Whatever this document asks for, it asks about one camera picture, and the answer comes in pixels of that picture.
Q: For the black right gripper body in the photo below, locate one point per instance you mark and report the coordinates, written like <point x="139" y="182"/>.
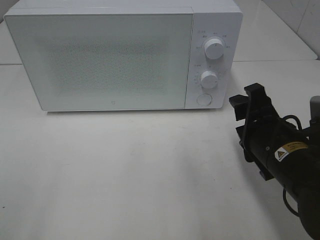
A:
<point x="264" y="138"/>

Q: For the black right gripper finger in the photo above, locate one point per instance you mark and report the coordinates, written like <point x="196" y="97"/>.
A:
<point x="240" y="105"/>
<point x="257" y="97"/>

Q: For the round white door button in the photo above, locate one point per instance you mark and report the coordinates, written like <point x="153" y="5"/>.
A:
<point x="204" y="99"/>

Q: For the white microwave door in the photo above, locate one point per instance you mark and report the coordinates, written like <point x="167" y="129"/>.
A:
<point x="105" y="62"/>

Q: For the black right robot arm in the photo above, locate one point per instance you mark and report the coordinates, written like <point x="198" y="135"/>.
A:
<point x="301" y="194"/>

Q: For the lower white timer knob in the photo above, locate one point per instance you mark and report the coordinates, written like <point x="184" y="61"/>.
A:
<point x="209" y="79"/>

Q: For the upper white power knob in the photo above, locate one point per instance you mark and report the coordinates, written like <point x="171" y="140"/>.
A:
<point x="214" y="48"/>

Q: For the white microwave oven body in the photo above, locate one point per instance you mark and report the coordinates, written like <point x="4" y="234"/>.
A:
<point x="210" y="18"/>

